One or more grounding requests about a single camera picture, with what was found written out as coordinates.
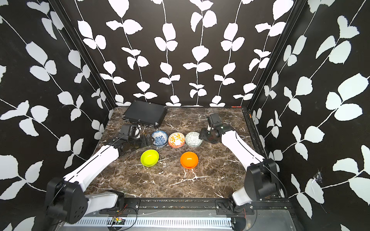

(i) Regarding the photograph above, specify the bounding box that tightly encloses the blue floral bowl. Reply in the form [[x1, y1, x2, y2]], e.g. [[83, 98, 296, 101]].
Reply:
[[151, 131, 168, 147]]

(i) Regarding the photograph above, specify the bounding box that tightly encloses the lime green bowl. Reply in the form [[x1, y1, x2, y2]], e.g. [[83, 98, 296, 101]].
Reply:
[[140, 149, 159, 167]]

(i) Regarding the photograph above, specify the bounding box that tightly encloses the pale green patterned bowl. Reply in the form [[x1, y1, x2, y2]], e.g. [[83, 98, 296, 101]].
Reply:
[[185, 131, 203, 148]]

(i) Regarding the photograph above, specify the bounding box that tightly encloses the orange leaf patterned bowl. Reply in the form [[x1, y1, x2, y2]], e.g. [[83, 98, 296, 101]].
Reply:
[[168, 132, 186, 148]]

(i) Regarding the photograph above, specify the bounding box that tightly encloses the orange plastic bowl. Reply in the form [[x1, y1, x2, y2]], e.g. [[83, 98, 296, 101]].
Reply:
[[180, 152, 199, 169]]

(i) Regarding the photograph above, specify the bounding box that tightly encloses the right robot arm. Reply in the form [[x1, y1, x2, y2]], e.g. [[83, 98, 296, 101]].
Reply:
[[199, 113, 281, 206]]

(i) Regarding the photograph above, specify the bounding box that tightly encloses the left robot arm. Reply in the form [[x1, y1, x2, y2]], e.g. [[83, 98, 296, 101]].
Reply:
[[45, 124, 155, 224]]

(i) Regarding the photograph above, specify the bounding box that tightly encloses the black hard carrying case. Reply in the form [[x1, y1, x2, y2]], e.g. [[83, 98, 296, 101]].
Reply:
[[123, 100, 167, 128]]

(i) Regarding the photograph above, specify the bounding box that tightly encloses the small circuit board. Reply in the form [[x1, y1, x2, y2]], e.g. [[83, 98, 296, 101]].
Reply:
[[112, 218, 126, 226]]

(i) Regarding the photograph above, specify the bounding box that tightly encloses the black front mounting rail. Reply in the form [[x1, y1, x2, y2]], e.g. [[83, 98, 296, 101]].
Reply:
[[60, 197, 295, 216]]

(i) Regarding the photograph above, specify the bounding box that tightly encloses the white perforated cable tray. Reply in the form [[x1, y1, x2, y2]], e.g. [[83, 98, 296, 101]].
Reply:
[[64, 217, 232, 229]]

